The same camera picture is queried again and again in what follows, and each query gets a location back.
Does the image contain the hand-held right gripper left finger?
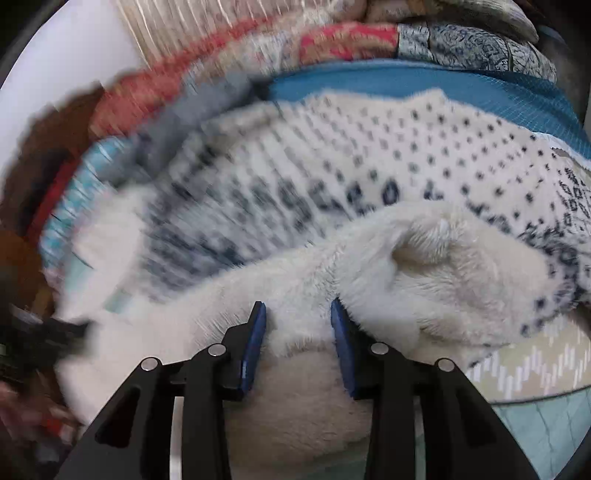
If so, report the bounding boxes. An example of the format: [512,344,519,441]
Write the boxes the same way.
[55,301,267,480]

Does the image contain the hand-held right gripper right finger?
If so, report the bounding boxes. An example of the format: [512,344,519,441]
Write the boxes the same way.
[330,298,541,480]

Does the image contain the white black-spotted fleece blanket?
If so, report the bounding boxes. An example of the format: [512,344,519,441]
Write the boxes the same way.
[55,90,591,467]

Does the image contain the beige and teal patterned bedsheet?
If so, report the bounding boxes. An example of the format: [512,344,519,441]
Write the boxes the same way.
[39,134,591,480]

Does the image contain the brown wooden furniture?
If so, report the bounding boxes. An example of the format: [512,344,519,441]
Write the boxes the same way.
[9,88,107,222]

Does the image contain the grey jacket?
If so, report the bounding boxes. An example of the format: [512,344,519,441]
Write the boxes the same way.
[139,69,273,171]

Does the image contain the red patterned pillow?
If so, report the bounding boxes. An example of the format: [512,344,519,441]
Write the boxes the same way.
[28,21,400,241]

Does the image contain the blue blanket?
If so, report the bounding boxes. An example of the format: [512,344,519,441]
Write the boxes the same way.
[268,60,591,158]

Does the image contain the beige striped curtain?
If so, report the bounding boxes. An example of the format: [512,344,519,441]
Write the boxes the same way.
[115,0,368,70]

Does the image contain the grey paisley quilt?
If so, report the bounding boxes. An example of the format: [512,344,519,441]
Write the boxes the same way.
[397,23,557,84]

